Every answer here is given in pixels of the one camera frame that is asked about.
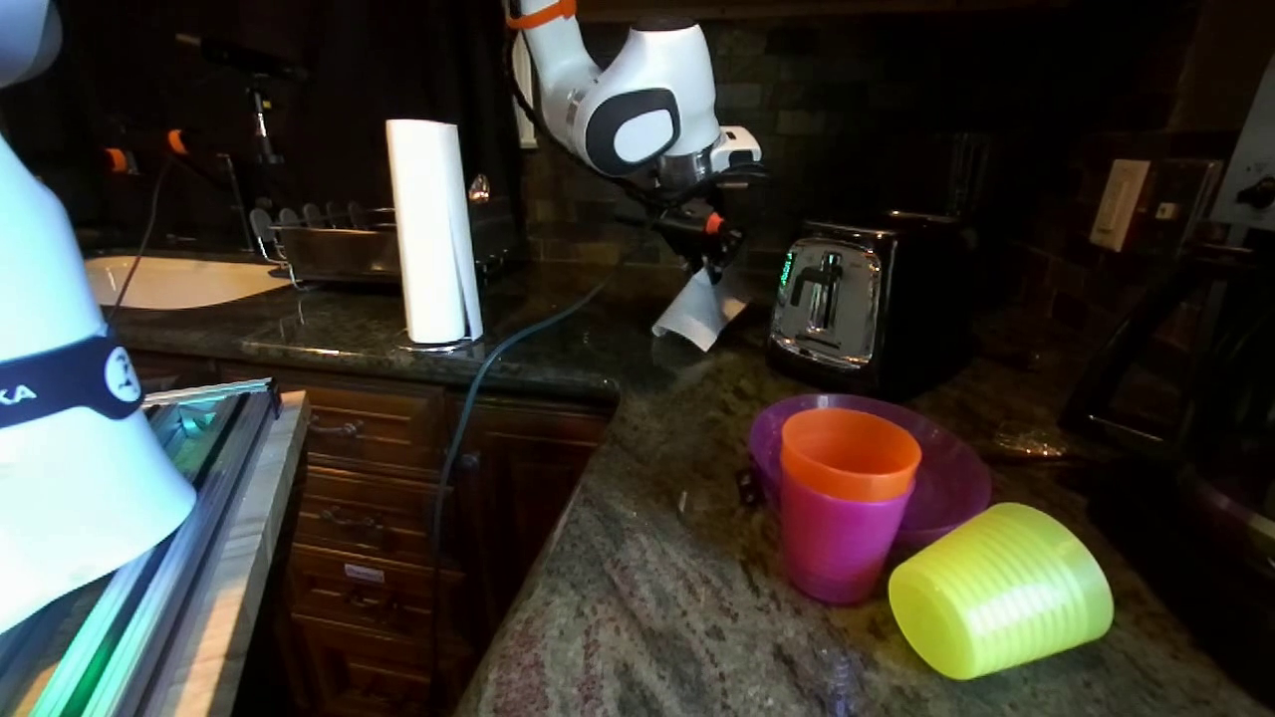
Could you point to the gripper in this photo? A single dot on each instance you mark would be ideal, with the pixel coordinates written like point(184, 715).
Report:
point(697, 231)

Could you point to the wooden cabinet door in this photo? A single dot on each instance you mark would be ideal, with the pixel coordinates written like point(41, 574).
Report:
point(538, 498)

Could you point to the orange plastic cup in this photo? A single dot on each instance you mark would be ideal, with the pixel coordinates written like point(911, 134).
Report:
point(847, 453)

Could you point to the yellow ribbed plastic cup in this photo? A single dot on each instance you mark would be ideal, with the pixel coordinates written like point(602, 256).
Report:
point(1001, 593)

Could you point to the cabinet door knob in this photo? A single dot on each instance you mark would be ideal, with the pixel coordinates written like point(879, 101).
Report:
point(468, 461)

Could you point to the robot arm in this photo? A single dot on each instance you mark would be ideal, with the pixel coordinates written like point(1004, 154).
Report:
point(70, 299)

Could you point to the camera on tripod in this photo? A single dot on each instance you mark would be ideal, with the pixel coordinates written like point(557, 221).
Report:
point(257, 100)

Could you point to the purple plastic bowl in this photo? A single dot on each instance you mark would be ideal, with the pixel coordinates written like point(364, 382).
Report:
point(951, 478)

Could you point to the white paper napkin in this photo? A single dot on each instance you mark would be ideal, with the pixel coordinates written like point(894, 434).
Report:
point(699, 314)

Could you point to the white wall switch plate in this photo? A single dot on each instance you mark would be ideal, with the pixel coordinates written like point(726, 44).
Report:
point(1118, 204)

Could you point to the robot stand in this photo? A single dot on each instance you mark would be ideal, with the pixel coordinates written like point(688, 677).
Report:
point(214, 518)

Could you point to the white paper towel roll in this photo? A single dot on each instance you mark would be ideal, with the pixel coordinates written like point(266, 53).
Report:
point(430, 229)

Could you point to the metal dish rack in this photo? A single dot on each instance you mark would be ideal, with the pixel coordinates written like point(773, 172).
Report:
point(339, 249)

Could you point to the wooden drawer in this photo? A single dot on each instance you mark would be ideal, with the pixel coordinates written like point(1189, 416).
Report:
point(408, 513)
point(418, 597)
point(398, 423)

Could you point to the white sink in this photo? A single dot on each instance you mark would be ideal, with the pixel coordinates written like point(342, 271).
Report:
point(179, 282)

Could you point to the pink plastic cup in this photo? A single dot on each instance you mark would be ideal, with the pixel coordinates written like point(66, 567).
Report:
point(837, 548)

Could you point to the black chrome toaster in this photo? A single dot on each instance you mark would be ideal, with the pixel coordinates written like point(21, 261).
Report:
point(857, 299)

